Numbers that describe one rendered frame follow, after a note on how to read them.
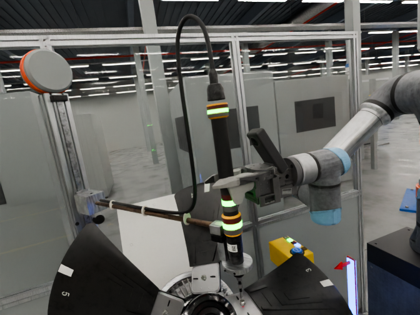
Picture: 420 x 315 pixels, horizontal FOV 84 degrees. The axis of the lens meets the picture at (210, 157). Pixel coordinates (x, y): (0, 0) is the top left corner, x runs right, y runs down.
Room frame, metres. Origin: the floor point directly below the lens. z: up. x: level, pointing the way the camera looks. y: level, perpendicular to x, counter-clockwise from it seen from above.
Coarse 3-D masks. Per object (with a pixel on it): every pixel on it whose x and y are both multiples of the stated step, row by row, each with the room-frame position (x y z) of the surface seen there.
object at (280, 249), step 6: (276, 240) 0.94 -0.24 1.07; (282, 240) 0.94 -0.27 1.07; (270, 246) 0.93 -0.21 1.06; (276, 246) 0.90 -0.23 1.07; (282, 246) 0.89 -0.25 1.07; (288, 246) 0.88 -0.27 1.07; (294, 246) 0.88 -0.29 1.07; (300, 246) 0.87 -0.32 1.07; (270, 252) 0.93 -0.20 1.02; (276, 252) 0.89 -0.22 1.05; (282, 252) 0.85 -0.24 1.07; (288, 252) 0.84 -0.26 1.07; (306, 252) 0.83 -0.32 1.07; (312, 252) 0.82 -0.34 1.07; (276, 258) 0.89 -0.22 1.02; (282, 258) 0.85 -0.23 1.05; (288, 258) 0.81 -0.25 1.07; (312, 258) 0.82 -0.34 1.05; (276, 264) 0.90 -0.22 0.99
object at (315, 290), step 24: (288, 264) 0.61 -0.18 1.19; (312, 264) 0.61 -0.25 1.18; (264, 288) 0.54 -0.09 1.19; (288, 288) 0.53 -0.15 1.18; (312, 288) 0.53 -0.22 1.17; (336, 288) 0.54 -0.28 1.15; (264, 312) 0.46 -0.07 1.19; (288, 312) 0.46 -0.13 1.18; (312, 312) 0.47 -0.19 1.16; (336, 312) 0.48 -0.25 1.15
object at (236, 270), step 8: (216, 224) 0.50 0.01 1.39; (216, 232) 0.50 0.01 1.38; (216, 240) 0.49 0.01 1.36; (224, 240) 0.49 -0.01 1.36; (224, 248) 0.49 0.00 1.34; (224, 256) 0.49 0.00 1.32; (248, 256) 0.50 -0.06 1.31; (224, 264) 0.48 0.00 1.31; (232, 264) 0.48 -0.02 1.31; (240, 264) 0.47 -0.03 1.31; (248, 264) 0.47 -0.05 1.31; (232, 272) 0.46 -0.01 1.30; (240, 272) 0.45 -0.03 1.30
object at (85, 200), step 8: (80, 192) 0.87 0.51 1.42; (88, 192) 0.86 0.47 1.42; (96, 192) 0.84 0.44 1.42; (80, 200) 0.83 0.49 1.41; (88, 200) 0.81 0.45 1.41; (96, 200) 0.83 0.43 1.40; (80, 208) 0.83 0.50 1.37; (88, 208) 0.80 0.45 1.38; (96, 208) 0.82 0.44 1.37; (104, 208) 0.85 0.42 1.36
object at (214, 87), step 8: (216, 72) 0.48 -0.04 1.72; (216, 80) 0.48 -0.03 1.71; (208, 88) 0.48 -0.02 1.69; (216, 88) 0.47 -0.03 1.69; (208, 96) 0.48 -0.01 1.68; (216, 96) 0.47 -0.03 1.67; (224, 96) 0.48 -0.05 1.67; (232, 240) 0.47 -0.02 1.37; (240, 240) 0.47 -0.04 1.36; (232, 248) 0.47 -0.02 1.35; (240, 248) 0.47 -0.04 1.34; (232, 256) 0.47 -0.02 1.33; (240, 256) 0.47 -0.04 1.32
